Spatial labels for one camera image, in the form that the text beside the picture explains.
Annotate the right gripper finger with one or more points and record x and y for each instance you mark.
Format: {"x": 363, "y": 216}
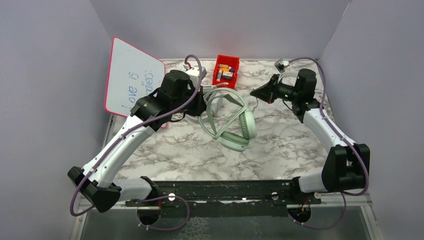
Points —
{"x": 264, "y": 88}
{"x": 264, "y": 96}

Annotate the green headphones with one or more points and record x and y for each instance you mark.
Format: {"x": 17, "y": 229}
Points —
{"x": 244, "y": 116}

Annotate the white headphones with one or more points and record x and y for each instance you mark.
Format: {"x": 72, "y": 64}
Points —
{"x": 288, "y": 78}

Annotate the red plastic bin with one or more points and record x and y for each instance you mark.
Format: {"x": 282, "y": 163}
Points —
{"x": 232, "y": 62}

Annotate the white green glue stick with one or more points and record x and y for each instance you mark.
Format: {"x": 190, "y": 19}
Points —
{"x": 219, "y": 74}

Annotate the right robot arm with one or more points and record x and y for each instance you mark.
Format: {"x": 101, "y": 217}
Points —
{"x": 346, "y": 167}

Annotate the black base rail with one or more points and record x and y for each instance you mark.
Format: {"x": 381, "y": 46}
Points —
{"x": 226, "y": 198}

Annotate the yellow marker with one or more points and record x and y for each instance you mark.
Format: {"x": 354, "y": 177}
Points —
{"x": 224, "y": 69}

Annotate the white small box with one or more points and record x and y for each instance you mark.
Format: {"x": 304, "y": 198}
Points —
{"x": 227, "y": 75}

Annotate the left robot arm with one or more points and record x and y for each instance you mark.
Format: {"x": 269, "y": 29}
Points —
{"x": 96, "y": 180}

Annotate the pink framed whiteboard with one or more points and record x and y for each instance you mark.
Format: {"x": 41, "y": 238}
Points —
{"x": 132, "y": 74}

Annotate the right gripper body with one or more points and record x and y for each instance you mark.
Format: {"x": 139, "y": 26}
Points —
{"x": 280, "y": 90}

